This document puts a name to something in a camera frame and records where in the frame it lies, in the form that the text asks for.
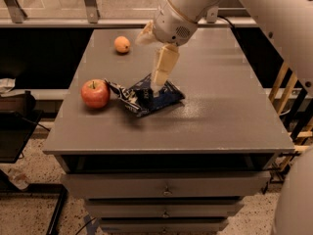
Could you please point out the blue chip bag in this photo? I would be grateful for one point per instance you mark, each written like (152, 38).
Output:
(141, 100)

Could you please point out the grey drawer cabinet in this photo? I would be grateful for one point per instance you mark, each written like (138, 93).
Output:
(225, 123)

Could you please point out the grey drawer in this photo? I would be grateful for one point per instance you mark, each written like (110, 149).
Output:
(163, 208)
(164, 185)
(157, 225)

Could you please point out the bottom grey drawer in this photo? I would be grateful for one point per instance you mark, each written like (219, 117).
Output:
(157, 225)

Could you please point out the top grey drawer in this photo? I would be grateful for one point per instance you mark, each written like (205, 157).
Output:
(164, 185)

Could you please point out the black side table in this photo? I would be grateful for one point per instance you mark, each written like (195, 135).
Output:
(18, 119)

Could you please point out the red apple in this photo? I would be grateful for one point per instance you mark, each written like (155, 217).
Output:
(95, 93)

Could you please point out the middle grey drawer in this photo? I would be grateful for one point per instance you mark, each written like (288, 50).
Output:
(163, 208)

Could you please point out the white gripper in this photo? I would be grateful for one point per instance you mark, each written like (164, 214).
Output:
(171, 25)

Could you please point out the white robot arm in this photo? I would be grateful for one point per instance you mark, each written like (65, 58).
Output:
(288, 24)

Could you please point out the white crumpled paper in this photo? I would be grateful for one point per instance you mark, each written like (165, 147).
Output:
(6, 85)

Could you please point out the metal railing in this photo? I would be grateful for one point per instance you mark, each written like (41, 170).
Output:
(77, 13)

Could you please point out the orange fruit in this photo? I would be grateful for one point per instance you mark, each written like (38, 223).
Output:
(122, 44)

